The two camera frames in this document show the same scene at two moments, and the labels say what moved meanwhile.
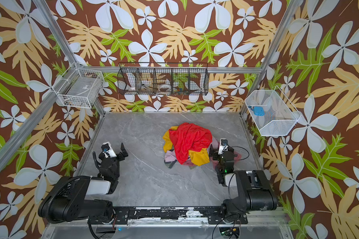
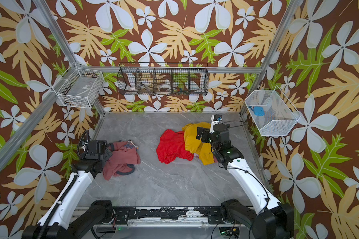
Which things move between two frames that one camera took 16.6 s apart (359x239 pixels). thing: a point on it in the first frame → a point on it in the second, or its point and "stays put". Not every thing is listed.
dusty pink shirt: x=214 y=161 → x=124 y=155
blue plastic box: x=258 y=110 stays put
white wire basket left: x=79 y=87 stays put
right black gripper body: x=224 y=155 → x=203 y=134
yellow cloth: x=198 y=156 → x=194 y=145
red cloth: x=187 y=137 → x=171 y=145
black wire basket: x=163 y=78 stays put
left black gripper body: x=119 y=158 → x=107 y=155
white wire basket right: x=271 y=111 stays put
